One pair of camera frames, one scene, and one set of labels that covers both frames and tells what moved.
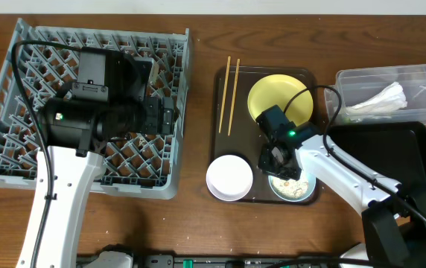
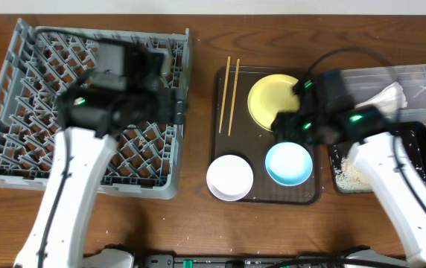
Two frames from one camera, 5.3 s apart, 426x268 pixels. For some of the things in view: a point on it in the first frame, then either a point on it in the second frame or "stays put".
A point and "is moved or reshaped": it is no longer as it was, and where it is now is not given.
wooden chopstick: (225, 91) stays put
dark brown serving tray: (234, 130) stays put
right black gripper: (264, 164) -> (286, 123)
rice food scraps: (290, 188) is moved or reshaped
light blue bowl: (293, 190) is moved or reshaped
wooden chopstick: (234, 96) stays put
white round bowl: (229, 177) stays put
